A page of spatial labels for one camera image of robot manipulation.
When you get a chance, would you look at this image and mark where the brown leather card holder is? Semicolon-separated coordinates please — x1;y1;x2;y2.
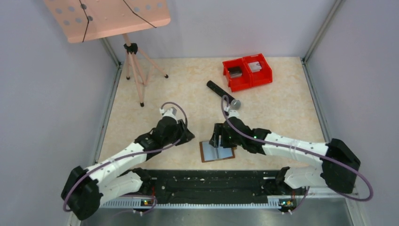
199;141;235;163

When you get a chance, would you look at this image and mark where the pink music stand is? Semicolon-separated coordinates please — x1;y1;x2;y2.
44;0;171;107

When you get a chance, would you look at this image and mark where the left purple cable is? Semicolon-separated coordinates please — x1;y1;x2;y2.
63;102;188;214

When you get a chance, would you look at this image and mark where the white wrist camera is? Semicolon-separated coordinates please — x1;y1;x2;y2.
227;109;240;118
160;107;177;121

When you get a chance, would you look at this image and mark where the black handheld microphone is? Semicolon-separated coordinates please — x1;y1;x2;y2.
206;80;241;110

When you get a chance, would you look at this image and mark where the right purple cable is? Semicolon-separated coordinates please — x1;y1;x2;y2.
220;95;374;214

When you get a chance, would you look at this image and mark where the purple cable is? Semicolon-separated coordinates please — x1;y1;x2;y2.
63;102;188;214
220;95;374;214

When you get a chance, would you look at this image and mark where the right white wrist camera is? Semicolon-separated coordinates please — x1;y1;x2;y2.
227;109;240;118

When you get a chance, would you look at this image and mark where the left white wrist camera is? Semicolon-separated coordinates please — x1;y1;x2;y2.
160;107;177;121

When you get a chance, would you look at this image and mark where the red plastic bin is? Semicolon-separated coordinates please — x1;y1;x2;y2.
223;58;252;92
243;53;273;87

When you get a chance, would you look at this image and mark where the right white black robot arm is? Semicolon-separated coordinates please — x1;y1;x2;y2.
209;117;361;194

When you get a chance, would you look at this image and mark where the right red plastic bin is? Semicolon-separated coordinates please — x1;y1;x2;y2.
243;53;273;87

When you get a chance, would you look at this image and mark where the left red plastic bin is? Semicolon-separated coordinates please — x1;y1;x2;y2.
223;58;252;92

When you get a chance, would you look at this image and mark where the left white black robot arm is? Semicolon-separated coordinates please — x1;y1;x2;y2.
61;116;195;220

